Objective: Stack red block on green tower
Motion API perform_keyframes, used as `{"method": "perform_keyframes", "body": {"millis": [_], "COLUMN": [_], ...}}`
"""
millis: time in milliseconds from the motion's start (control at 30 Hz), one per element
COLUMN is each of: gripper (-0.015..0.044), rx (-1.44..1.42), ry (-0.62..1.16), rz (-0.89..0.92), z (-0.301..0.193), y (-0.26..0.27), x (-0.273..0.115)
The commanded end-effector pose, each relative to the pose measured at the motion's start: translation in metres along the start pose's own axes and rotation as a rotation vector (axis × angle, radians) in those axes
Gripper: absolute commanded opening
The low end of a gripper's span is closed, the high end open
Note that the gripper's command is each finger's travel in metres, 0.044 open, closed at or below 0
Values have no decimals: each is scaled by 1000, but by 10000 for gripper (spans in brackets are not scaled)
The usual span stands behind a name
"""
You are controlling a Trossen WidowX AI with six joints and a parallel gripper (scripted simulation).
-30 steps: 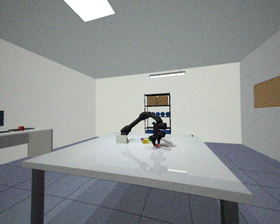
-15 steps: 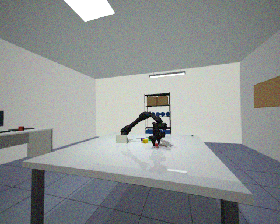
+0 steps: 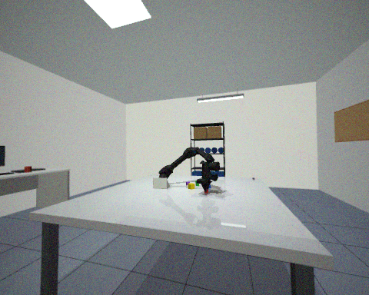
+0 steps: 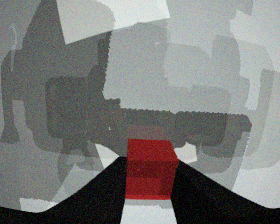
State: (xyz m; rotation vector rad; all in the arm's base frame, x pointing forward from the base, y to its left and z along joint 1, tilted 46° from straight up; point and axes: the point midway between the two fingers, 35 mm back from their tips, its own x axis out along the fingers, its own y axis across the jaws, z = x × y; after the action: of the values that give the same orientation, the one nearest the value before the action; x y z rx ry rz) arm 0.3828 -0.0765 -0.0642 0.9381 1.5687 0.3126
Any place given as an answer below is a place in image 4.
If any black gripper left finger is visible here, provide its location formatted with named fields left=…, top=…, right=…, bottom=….
left=0, top=157, right=128, bottom=224

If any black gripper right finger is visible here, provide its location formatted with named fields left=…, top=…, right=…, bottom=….
left=171, top=160, right=280, bottom=224

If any red block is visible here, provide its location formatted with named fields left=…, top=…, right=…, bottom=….
left=125, top=137, right=179, bottom=200

